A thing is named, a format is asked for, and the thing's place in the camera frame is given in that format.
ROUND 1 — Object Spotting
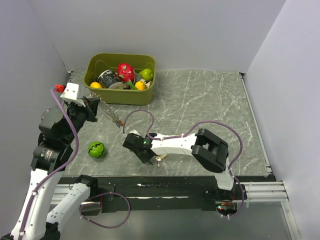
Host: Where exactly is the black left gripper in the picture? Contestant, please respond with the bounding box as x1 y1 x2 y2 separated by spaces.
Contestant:
62 94 100 144

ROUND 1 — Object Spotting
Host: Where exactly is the silver key yellow tag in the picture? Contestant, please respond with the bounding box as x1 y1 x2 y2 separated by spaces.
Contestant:
155 153 168 168

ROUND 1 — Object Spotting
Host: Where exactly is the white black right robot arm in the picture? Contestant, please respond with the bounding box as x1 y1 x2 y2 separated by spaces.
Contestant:
122 128 236 200

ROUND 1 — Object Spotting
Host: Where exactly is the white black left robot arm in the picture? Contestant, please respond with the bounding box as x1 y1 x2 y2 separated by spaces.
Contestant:
2 97 100 240

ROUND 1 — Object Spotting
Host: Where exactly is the left orange toy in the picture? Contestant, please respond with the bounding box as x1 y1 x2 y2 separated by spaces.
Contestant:
90 81 103 89

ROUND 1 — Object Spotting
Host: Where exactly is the orange toy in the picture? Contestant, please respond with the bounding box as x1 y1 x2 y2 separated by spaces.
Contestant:
90 81 103 89
134 81 147 91

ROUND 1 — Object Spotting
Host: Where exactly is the green watermelon toy ball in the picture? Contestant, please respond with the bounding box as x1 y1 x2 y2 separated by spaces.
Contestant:
87 141 106 159

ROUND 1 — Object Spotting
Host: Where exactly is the black paper cup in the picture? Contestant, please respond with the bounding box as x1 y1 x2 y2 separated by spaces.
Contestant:
98 69 125 90

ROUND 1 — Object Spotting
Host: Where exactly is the olive green plastic bin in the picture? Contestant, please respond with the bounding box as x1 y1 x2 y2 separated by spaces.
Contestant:
84 53 156 106

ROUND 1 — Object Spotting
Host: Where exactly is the red dragon fruit toy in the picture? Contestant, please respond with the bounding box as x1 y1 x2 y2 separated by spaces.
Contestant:
117 63 135 83

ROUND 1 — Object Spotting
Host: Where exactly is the right orange toy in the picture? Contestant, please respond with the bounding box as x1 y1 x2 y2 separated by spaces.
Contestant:
134 81 147 91

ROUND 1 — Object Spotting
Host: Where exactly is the green apple toy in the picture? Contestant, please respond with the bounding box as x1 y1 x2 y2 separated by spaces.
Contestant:
139 68 154 82

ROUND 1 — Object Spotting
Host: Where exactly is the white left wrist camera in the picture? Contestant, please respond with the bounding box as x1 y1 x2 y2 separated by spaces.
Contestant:
60 82 85 107

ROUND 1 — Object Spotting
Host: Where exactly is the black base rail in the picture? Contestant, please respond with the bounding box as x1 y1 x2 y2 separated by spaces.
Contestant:
87 175 276 213

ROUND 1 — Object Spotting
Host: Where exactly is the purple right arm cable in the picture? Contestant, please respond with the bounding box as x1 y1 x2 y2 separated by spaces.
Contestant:
122 109 246 220

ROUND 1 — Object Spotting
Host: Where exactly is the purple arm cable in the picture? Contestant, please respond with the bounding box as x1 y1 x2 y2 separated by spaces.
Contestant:
122 109 246 220
18 86 131 237

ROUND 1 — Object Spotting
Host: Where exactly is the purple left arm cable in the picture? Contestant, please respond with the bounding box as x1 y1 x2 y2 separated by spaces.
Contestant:
18 86 131 237

